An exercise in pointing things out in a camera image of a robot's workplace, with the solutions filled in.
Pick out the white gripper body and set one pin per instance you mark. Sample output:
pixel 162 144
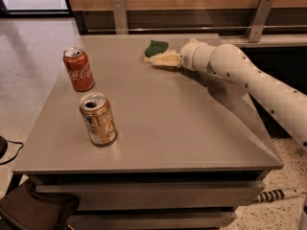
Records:
pixel 186 57

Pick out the red Coca-Cola can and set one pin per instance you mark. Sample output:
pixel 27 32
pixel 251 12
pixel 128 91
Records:
pixel 78 68

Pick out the green and yellow sponge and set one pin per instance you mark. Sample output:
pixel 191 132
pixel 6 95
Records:
pixel 155 48

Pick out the dark brown chair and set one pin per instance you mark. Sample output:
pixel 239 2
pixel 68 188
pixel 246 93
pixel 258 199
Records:
pixel 25 209

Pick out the grey drawer cabinet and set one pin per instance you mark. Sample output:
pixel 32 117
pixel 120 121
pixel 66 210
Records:
pixel 188 152

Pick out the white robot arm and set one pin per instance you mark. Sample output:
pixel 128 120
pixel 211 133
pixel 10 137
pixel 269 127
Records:
pixel 285 104

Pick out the black and white striped stick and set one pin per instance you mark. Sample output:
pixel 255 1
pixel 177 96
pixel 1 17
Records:
pixel 278 194

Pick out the left metal wall bracket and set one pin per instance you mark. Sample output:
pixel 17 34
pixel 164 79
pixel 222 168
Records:
pixel 120 16

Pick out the right metal wall bracket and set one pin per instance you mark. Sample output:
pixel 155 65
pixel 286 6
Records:
pixel 257 23

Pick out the gold soda can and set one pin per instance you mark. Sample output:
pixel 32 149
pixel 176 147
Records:
pixel 97 115

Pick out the metal wall bracket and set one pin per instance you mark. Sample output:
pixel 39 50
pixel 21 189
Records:
pixel 120 16
pixel 257 23

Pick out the horizontal metal rail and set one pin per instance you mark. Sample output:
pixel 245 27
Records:
pixel 292 29

